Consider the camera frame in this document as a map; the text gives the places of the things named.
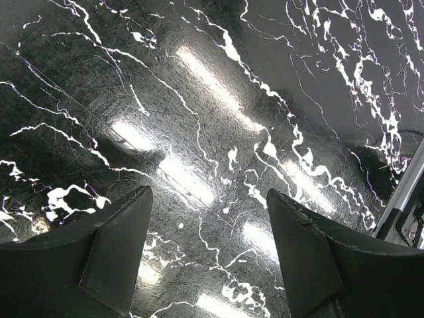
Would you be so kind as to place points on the aluminium front rail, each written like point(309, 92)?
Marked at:
point(402, 220)

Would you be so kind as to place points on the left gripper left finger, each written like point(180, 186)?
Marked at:
point(87, 268)

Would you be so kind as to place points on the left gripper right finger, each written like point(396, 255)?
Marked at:
point(330, 270)

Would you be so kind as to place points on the black marble pattern mat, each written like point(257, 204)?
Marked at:
point(211, 103)

